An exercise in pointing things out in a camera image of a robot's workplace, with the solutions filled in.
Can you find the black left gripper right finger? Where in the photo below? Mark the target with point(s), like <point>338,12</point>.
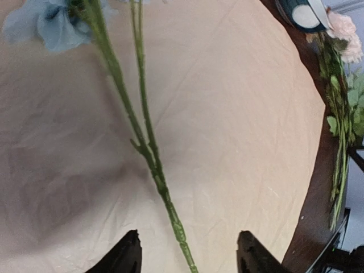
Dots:
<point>253,257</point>

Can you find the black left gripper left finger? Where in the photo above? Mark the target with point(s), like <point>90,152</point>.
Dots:
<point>124,257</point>

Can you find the pink and green wrapping paper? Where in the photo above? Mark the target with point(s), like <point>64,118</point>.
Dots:
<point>237,119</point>

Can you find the white and dark bowl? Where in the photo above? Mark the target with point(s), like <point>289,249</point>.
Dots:
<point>308,16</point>

